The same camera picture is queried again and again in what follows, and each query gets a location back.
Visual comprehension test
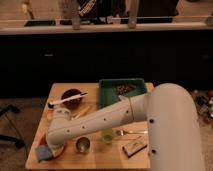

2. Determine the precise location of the blue sponge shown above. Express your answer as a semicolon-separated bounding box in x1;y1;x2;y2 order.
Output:
35;145;53;162

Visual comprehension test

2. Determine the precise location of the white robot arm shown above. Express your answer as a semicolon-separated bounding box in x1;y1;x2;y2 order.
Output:
46;83;205;171

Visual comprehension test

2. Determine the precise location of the dark brown bowl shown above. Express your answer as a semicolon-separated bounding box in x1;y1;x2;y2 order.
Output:
61;88;84;109

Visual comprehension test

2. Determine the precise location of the red bowl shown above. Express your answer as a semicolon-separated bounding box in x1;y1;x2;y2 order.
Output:
36;135;64;160

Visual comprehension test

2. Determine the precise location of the green plastic tray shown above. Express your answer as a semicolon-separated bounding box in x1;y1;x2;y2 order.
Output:
99;78;147;108

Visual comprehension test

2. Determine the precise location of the grey folded cloth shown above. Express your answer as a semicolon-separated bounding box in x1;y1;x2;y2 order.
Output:
118;95;128;100

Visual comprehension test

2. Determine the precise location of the metal fork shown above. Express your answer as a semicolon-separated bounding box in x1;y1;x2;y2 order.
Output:
115;130;148;136

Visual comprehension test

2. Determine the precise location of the green plastic cup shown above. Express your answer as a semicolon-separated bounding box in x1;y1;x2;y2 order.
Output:
101;128;115;144

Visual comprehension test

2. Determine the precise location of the small steel cup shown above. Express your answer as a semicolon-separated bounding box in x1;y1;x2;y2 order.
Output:
75;137;90;153

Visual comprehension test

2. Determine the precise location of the orange fruit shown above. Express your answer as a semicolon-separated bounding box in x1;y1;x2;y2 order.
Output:
47;111;53;121

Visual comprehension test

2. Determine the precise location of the black chair base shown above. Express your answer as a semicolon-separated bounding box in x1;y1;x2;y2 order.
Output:
0;105;28;155

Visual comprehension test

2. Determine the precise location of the white cup with wooden handle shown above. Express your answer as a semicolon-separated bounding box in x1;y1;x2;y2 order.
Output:
72;106;90;120

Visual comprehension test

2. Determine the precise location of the white handled dish brush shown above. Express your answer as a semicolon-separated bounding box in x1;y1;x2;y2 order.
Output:
48;93;87;109

